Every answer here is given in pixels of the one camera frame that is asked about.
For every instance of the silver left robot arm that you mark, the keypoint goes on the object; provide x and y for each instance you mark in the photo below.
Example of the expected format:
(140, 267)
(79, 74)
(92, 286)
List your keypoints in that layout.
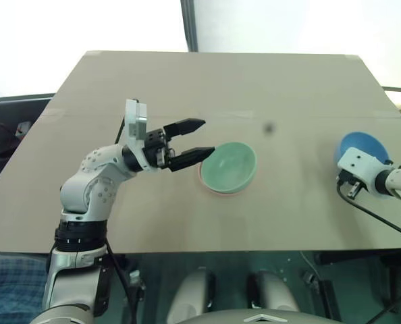
(85, 184)

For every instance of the green bowl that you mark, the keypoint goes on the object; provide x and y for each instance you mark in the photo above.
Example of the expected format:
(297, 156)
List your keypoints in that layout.
(229, 168)

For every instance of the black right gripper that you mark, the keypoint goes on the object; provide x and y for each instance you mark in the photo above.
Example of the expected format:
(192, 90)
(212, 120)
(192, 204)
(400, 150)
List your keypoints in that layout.
(347, 182)

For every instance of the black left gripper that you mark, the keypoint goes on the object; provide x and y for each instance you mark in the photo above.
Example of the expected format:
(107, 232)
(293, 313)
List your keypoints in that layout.
(156, 148)

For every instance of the pink bowl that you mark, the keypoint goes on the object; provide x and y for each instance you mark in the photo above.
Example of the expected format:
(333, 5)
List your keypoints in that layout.
(220, 194)

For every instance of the grey wall pillar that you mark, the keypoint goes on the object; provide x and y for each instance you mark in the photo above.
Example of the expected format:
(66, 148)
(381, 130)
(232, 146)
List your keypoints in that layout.
(190, 25)

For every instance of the grey robot torso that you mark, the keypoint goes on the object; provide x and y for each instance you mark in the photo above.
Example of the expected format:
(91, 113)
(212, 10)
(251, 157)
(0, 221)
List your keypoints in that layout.
(254, 318)

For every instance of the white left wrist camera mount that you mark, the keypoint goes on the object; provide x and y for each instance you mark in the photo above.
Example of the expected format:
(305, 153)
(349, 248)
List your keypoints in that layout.
(135, 118)

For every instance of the blue plaid cloth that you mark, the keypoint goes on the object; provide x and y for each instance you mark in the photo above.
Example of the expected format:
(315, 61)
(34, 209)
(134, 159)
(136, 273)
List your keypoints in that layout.
(4, 280)

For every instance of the grey rounded robot leg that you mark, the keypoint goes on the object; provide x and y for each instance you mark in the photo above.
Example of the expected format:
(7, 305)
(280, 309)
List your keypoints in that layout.
(276, 290)
(188, 293)

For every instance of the blue bowl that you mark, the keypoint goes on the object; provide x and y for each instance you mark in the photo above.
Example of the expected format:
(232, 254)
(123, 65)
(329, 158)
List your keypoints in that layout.
(360, 143)

